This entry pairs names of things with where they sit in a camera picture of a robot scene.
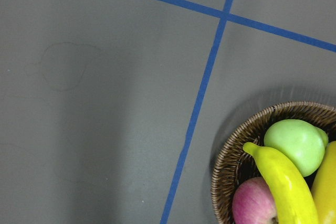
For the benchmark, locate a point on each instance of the brown wicker basket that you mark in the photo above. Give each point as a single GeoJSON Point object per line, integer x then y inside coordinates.
{"type": "Point", "coordinates": [233, 166]}

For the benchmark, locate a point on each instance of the yellow banana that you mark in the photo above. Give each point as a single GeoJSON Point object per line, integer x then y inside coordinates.
{"type": "Point", "coordinates": [293, 199]}
{"type": "Point", "coordinates": [323, 188]}

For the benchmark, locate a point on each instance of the green pear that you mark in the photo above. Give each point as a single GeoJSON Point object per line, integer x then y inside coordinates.
{"type": "Point", "coordinates": [303, 143]}

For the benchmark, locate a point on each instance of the pink red apple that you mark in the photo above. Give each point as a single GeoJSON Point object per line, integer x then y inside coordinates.
{"type": "Point", "coordinates": [254, 203]}

